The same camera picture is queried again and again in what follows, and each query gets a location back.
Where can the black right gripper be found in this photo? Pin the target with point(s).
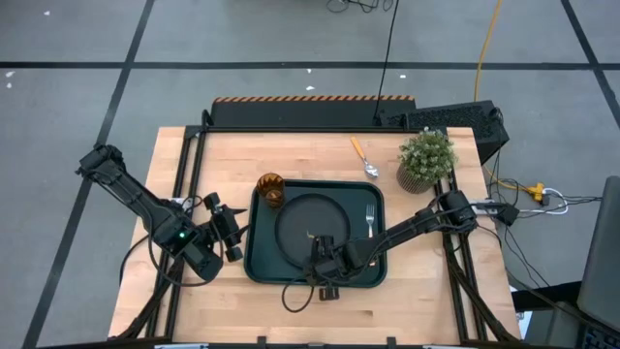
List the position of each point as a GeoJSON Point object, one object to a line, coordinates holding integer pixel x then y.
{"type": "Point", "coordinates": [331, 264]}

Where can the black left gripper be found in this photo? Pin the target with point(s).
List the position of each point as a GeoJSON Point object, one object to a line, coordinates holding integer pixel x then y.
{"type": "Point", "coordinates": [227, 225]}

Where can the amber glass cup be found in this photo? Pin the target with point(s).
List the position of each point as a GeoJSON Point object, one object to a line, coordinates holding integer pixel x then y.
{"type": "Point", "coordinates": [270, 189]}

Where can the dark green serving tray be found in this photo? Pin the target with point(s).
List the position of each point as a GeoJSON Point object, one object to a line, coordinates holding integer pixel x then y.
{"type": "Point", "coordinates": [261, 262]}

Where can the black round plate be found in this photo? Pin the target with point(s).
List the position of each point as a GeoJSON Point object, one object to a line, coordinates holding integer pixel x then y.
{"type": "Point", "coordinates": [300, 218]}

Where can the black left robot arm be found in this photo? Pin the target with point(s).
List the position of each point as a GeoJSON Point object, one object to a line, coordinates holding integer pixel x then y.
{"type": "Point", "coordinates": [131, 196]}

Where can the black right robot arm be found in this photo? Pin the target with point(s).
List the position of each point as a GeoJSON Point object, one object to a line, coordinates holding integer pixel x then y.
{"type": "Point", "coordinates": [412, 225]}

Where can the white power strip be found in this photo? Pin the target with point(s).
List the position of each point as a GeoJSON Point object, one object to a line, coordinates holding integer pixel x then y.
{"type": "Point", "coordinates": [482, 205]}
{"type": "Point", "coordinates": [179, 201]}

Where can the black ramp with striped edge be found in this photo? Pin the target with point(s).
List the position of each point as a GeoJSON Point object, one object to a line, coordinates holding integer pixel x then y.
{"type": "Point", "coordinates": [300, 114]}

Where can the green plant in ribbed pot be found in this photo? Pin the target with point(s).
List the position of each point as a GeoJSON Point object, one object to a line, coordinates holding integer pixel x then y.
{"type": "Point", "coordinates": [426, 155]}

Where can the black power adapter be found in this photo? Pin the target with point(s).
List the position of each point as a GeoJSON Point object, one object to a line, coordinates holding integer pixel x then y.
{"type": "Point", "coordinates": [506, 214]}

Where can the black computer tower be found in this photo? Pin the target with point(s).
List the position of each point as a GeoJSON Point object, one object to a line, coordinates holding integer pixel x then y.
{"type": "Point", "coordinates": [450, 116]}

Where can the yellow power plug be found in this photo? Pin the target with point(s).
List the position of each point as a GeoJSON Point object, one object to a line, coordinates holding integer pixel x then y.
{"type": "Point", "coordinates": [536, 190]}

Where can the grey computer monitor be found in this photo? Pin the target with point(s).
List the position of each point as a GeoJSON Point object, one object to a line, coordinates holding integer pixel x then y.
{"type": "Point", "coordinates": [603, 252]}

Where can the black keyboard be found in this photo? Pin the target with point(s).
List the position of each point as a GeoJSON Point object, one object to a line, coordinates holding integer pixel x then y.
{"type": "Point", "coordinates": [603, 339]}

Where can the black table edge bracket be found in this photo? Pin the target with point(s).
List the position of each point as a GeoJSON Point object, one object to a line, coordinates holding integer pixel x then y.
{"type": "Point", "coordinates": [391, 342]}
{"type": "Point", "coordinates": [261, 342]}

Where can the black aluminium table frame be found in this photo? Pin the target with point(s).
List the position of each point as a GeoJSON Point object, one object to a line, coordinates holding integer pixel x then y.
{"type": "Point", "coordinates": [290, 129]}

